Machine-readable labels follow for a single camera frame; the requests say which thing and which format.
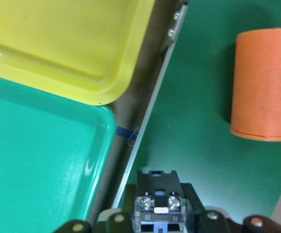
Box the green plastic tray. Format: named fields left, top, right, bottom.
left=0, top=78, right=117, bottom=233

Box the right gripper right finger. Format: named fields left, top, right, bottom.
left=181, top=183, right=228, bottom=233

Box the green conveyor belt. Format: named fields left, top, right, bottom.
left=114, top=0, right=281, bottom=223

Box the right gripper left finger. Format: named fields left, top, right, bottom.
left=106, top=184, right=136, bottom=233

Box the plain orange cylinder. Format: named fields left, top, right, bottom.
left=230, top=28, right=281, bottom=142

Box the yellow plastic tray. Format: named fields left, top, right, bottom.
left=0, top=0, right=155, bottom=105

